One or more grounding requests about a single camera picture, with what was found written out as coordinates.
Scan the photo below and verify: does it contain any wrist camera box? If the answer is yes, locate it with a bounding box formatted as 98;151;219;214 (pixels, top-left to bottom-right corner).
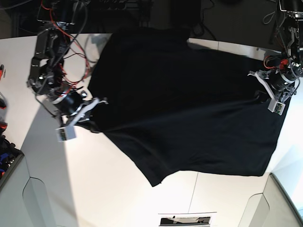
55;125;76;142
268;99;285;115

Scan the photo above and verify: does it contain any bin of colourful clothes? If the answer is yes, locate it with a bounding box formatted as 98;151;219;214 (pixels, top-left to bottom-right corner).
0;121;24;188

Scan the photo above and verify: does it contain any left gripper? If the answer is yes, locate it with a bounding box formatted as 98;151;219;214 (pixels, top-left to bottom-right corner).
248;70;300;103

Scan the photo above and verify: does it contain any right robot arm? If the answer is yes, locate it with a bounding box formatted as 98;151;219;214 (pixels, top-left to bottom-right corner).
27;0;107;133

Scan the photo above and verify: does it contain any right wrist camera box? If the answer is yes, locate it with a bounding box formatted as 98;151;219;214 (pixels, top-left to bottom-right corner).
55;125;76;142

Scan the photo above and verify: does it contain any black t-shirt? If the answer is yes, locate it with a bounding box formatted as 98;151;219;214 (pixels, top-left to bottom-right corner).
88;29;285;186

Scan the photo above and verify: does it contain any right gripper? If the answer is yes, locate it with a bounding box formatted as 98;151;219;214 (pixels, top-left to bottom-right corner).
51;90;108;133

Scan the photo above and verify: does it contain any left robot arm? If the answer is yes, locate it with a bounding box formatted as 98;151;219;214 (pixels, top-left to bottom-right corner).
248;0;303;115

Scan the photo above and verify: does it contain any red and black tool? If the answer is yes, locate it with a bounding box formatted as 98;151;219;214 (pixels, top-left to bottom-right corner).
0;64;6;80

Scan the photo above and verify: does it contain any white label card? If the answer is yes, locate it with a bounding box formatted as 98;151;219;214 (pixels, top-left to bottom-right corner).
159;212;217;227

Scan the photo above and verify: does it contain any grey base plate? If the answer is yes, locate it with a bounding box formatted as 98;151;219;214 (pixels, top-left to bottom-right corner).
239;174;303;227
0;155;57;227

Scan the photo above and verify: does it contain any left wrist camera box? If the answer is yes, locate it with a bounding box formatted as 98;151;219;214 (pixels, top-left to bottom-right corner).
268;99;285;115

